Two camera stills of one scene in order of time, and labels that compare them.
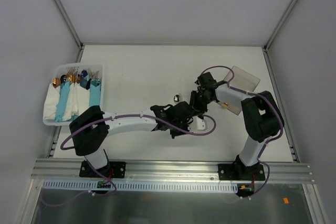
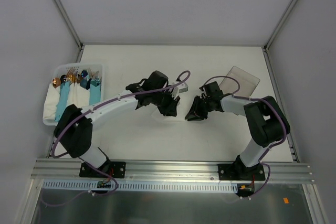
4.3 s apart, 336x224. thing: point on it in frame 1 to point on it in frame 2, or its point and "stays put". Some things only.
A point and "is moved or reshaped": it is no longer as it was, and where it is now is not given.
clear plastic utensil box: (242, 81) stays put
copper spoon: (56, 82) stays put
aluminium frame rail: (69, 170) stays put
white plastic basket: (62, 69) stays put
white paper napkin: (198, 124) is moved or reshaped
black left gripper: (187, 114) to (168, 103)
